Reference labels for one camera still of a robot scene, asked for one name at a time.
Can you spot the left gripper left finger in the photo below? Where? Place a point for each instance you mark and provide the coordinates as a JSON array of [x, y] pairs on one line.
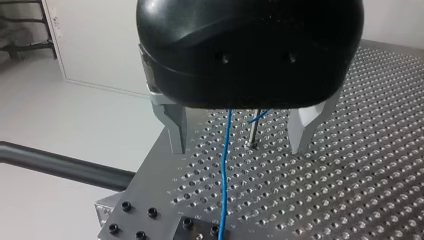
[[174, 122]]

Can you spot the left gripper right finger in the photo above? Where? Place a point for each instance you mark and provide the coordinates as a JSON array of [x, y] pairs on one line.
[[304, 128]]

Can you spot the black metal rack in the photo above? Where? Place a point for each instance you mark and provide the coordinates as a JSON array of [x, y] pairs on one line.
[[25, 36]]

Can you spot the metal post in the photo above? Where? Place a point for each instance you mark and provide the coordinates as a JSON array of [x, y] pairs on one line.
[[254, 131]]

